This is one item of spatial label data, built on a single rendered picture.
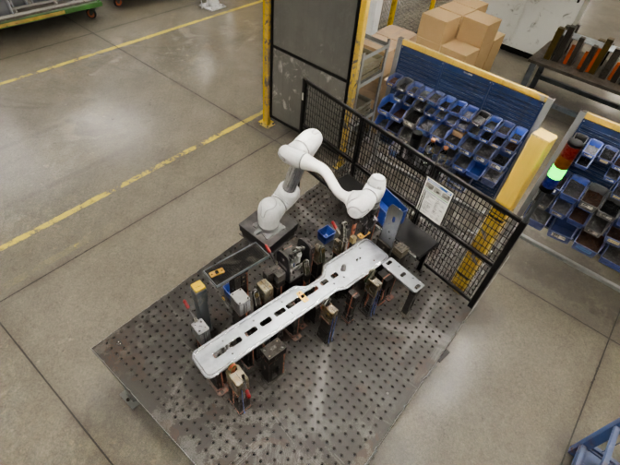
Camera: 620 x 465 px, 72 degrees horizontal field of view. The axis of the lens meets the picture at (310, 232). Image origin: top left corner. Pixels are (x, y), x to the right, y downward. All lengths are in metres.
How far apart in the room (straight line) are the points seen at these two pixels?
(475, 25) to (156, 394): 5.85
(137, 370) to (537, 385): 2.96
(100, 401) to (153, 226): 1.70
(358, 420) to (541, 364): 1.96
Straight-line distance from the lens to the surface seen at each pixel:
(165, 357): 2.79
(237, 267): 2.51
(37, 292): 4.27
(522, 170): 2.54
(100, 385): 3.62
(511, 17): 8.89
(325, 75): 4.73
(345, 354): 2.77
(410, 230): 3.05
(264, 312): 2.52
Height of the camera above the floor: 3.14
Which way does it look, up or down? 47 degrees down
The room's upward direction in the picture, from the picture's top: 7 degrees clockwise
